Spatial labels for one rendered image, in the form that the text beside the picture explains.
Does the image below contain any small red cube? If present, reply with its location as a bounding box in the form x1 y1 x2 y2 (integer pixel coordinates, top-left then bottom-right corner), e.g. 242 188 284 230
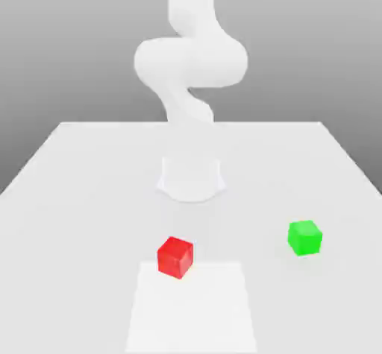
157 236 194 280

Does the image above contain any small green cube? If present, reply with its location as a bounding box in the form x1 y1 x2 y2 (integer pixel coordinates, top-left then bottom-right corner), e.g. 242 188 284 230
287 219 324 257

